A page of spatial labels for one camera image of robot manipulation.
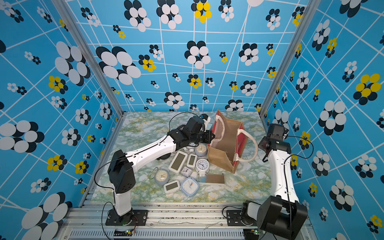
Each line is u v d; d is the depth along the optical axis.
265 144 0.55
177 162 0.89
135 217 0.73
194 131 0.62
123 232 0.71
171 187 0.81
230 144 0.90
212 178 0.89
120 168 0.51
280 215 0.40
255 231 0.71
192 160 0.91
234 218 0.73
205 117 0.72
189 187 0.81
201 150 0.94
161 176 0.84
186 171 0.87
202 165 0.88
